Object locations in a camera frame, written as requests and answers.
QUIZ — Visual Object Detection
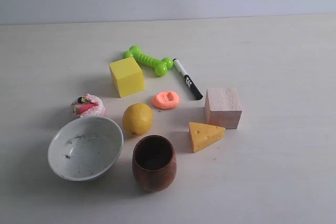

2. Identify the orange putty blob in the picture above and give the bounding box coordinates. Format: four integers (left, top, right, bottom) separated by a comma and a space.
152, 91, 180, 109

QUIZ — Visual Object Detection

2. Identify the black white marker pen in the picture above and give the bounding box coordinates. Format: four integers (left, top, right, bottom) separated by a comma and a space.
173, 58, 203, 100

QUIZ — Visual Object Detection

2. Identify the green plastic bone toy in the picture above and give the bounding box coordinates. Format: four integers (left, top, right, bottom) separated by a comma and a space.
122, 45, 173, 77

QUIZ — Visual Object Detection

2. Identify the yellow lemon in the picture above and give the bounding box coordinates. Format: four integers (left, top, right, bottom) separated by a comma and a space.
122, 103, 153, 137

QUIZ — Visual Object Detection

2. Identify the yellow foam cube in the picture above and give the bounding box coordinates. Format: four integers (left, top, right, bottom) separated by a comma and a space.
109, 57, 145, 98

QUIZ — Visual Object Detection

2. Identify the yellow cheese wedge toy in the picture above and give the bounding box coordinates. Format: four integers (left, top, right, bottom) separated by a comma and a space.
189, 122, 226, 153

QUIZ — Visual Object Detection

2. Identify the light wooden cube block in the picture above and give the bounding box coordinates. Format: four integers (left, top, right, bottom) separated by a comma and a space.
205, 88, 242, 130

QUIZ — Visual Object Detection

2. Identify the brown wooden cup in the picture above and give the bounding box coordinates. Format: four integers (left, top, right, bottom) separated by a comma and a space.
132, 135, 177, 192

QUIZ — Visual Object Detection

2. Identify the white ceramic bowl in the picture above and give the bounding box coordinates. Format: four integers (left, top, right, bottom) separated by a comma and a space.
47, 116, 124, 182

